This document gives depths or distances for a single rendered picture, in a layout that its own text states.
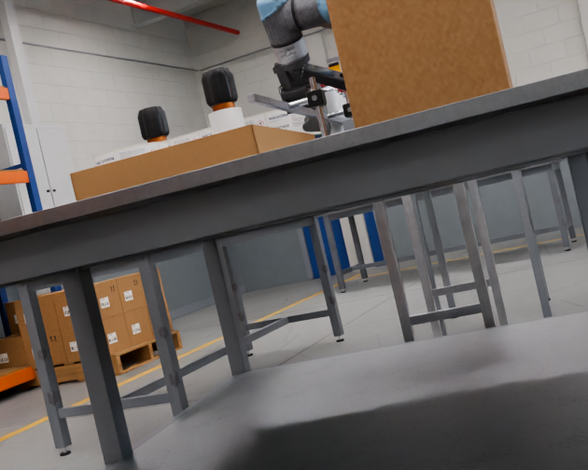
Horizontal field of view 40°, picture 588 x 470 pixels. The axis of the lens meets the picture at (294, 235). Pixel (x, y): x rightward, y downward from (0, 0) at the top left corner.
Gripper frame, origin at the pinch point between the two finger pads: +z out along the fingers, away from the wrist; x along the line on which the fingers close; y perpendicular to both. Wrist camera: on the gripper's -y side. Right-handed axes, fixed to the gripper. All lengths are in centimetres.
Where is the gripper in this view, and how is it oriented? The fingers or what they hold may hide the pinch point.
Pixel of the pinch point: (329, 131)
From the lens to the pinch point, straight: 197.1
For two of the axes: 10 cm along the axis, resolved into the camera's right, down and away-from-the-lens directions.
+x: -1.2, 5.5, -8.2
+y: -9.3, 2.1, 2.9
